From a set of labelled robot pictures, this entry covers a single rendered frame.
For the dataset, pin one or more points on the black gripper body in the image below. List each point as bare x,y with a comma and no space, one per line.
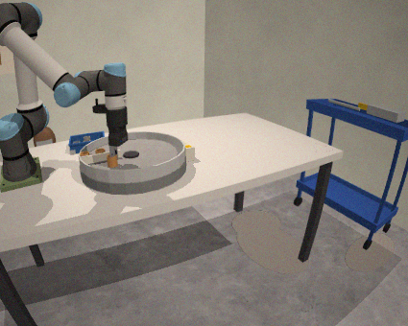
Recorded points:
117,118

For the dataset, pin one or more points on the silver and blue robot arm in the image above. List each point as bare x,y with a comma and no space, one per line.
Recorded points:
15,132

